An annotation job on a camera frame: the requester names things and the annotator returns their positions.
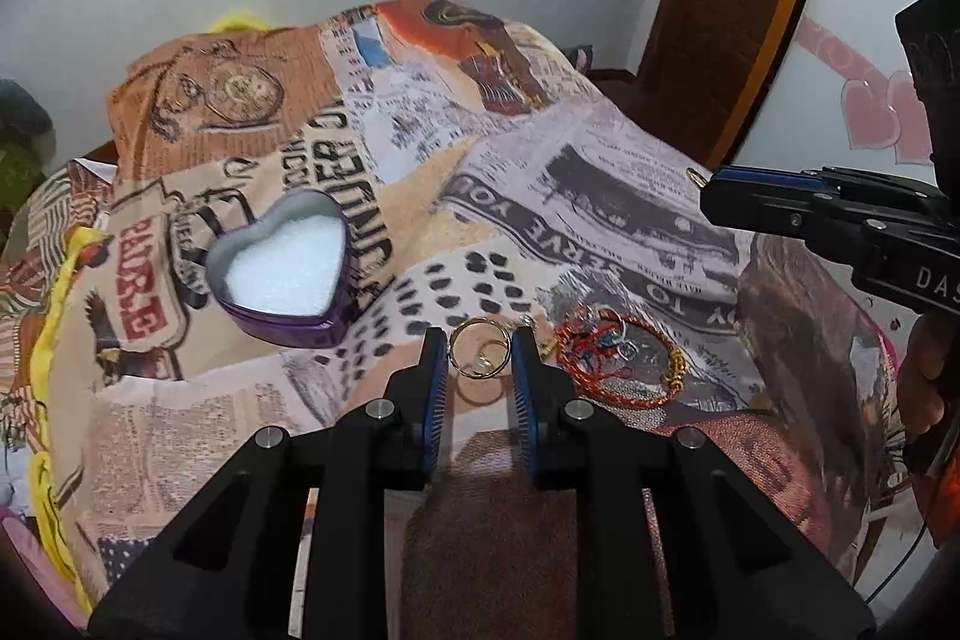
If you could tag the right hand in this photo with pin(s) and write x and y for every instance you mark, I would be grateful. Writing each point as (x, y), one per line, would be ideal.
(919, 402)

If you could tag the pink heart wall sticker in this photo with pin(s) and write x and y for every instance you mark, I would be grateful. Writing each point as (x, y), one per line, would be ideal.
(880, 111)

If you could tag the small silver earring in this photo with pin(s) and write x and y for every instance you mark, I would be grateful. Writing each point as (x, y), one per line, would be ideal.
(625, 349)

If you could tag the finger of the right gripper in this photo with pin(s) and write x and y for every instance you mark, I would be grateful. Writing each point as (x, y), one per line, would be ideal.
(812, 216)
(780, 178)

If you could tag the purple heart-shaped tin box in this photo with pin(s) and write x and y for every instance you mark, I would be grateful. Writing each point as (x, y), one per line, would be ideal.
(285, 278)

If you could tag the newspaper print bed cover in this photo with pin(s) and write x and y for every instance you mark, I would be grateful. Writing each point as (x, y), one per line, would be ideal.
(484, 180)

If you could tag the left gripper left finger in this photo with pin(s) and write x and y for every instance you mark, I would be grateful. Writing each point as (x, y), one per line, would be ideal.
(290, 512)

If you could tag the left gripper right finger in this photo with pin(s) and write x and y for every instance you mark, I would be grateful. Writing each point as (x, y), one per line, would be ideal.
(672, 539)

